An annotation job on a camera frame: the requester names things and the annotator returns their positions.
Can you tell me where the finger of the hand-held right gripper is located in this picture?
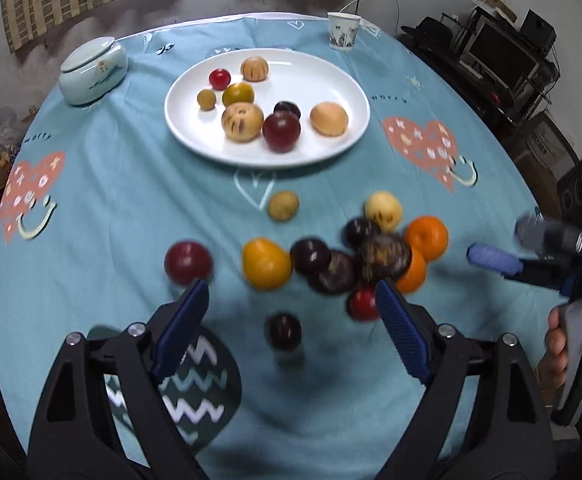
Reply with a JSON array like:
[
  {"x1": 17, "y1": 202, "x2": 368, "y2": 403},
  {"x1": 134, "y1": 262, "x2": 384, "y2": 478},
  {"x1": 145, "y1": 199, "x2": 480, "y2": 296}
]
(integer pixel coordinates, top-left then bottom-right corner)
[
  {"x1": 466, "y1": 242, "x2": 572, "y2": 295},
  {"x1": 514, "y1": 211, "x2": 553, "y2": 252}
]

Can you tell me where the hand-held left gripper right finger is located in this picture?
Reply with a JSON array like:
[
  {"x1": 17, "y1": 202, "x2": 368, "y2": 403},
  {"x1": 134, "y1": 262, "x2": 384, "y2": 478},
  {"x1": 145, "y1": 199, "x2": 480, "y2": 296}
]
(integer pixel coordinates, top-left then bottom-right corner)
[{"x1": 375, "y1": 279, "x2": 557, "y2": 480}]

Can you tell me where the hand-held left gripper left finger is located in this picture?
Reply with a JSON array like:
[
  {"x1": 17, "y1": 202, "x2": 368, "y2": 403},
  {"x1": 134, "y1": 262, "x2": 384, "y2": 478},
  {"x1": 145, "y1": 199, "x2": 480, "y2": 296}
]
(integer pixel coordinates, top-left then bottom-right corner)
[{"x1": 26, "y1": 279, "x2": 211, "y2": 480}]

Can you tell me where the orange tangerine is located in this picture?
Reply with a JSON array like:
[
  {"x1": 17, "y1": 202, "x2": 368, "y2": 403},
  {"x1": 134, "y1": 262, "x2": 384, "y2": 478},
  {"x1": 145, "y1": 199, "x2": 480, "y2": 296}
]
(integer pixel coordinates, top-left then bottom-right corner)
[
  {"x1": 403, "y1": 215, "x2": 449, "y2": 262},
  {"x1": 396, "y1": 247, "x2": 428, "y2": 294}
]

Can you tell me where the wrinkled dark passion fruit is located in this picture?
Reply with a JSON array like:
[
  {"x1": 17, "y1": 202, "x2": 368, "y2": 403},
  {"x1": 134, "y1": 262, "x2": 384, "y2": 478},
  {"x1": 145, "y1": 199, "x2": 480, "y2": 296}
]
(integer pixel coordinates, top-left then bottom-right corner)
[
  {"x1": 355, "y1": 233, "x2": 413, "y2": 283},
  {"x1": 307, "y1": 250, "x2": 358, "y2": 296}
]

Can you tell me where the yellow orange plum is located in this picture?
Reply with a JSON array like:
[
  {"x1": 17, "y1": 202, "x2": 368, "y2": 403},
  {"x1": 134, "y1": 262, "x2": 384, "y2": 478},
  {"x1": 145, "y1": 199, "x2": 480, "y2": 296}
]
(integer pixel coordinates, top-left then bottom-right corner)
[{"x1": 242, "y1": 238, "x2": 293, "y2": 291}]

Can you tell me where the pale yellow spotted fruit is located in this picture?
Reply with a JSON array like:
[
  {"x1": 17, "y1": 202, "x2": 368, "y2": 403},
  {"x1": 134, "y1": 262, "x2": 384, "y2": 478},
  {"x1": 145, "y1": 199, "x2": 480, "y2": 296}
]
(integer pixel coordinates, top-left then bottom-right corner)
[{"x1": 364, "y1": 191, "x2": 403, "y2": 232}]

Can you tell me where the pale orange round fruit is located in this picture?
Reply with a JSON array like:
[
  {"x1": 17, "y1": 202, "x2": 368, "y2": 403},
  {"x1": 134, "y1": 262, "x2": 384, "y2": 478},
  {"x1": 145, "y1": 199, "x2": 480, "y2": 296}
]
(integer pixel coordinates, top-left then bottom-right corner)
[{"x1": 310, "y1": 101, "x2": 349, "y2": 137}]

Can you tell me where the spotted yellow passion fruit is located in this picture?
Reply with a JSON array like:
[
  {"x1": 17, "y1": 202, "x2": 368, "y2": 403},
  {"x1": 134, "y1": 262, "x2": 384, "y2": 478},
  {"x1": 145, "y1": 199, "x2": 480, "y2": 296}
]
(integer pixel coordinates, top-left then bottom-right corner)
[{"x1": 221, "y1": 102, "x2": 265, "y2": 142}]

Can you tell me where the white plate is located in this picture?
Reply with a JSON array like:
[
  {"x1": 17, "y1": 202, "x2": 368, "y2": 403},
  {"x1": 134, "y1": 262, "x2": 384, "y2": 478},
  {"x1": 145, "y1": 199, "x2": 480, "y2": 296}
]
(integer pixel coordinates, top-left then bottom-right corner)
[{"x1": 164, "y1": 48, "x2": 371, "y2": 168}]

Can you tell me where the yellow green plum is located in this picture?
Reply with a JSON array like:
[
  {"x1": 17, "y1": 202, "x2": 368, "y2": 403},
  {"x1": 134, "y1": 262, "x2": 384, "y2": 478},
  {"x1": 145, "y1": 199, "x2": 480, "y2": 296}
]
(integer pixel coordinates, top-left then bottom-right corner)
[{"x1": 221, "y1": 82, "x2": 255, "y2": 107}]

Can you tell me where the striped tan passion fruit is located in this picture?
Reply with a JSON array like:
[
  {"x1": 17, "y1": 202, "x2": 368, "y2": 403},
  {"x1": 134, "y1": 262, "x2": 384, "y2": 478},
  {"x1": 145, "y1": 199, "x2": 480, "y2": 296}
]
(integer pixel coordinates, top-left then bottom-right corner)
[{"x1": 241, "y1": 56, "x2": 270, "y2": 82}]

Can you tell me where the person's right hand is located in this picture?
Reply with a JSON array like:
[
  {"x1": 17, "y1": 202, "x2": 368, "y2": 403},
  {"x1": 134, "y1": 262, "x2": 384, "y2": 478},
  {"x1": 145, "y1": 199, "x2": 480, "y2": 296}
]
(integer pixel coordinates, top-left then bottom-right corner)
[{"x1": 536, "y1": 307, "x2": 569, "y2": 409}]

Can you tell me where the grey cardboard box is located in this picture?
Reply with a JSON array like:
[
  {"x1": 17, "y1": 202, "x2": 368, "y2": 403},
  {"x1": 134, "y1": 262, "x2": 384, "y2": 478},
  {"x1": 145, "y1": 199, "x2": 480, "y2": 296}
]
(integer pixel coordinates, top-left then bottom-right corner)
[{"x1": 504, "y1": 112, "x2": 579, "y2": 196}]

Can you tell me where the black media stand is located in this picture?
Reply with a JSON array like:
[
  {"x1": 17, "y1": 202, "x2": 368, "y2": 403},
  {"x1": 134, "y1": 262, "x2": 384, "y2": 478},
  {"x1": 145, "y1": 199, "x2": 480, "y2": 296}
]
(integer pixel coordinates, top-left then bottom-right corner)
[{"x1": 401, "y1": 5, "x2": 562, "y2": 126}]

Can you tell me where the computer monitor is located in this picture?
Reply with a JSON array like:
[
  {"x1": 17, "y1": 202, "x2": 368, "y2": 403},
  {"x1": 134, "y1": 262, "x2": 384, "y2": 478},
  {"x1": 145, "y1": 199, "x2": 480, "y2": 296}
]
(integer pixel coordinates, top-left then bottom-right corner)
[{"x1": 464, "y1": 21, "x2": 541, "y2": 88}]

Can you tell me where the black speaker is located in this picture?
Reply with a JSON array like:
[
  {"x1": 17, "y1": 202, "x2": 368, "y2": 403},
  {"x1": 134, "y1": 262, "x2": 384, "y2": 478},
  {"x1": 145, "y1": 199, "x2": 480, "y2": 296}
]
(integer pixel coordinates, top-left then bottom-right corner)
[{"x1": 520, "y1": 8, "x2": 557, "y2": 50}]

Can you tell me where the black hat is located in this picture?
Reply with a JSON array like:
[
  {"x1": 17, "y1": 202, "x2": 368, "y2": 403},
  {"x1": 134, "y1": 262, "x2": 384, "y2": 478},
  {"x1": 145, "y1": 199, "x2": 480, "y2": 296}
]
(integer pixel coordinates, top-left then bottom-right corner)
[{"x1": 400, "y1": 16, "x2": 456, "y2": 50}]

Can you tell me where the clear plastic bag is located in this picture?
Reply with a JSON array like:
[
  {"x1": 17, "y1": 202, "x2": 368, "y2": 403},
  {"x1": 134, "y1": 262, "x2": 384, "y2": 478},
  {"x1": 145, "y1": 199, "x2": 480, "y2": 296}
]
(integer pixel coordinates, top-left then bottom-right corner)
[{"x1": 0, "y1": 106, "x2": 32, "y2": 161}]

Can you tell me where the pale ceramic lidded jar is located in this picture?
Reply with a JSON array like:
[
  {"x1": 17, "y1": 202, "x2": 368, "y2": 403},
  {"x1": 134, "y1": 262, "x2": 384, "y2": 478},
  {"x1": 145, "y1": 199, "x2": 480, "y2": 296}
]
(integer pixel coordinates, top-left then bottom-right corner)
[{"x1": 60, "y1": 36, "x2": 129, "y2": 107}]

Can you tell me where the printed paper cup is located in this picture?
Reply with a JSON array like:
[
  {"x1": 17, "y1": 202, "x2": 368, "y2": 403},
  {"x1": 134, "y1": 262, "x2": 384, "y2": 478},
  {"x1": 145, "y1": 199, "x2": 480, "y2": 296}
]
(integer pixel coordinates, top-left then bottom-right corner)
[{"x1": 327, "y1": 11, "x2": 362, "y2": 52}]

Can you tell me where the checked curtain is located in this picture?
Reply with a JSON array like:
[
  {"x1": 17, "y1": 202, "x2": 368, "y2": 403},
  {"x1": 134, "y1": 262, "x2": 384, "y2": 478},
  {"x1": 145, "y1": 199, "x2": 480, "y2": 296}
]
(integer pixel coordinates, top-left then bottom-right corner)
[{"x1": 0, "y1": 0, "x2": 197, "y2": 54}]

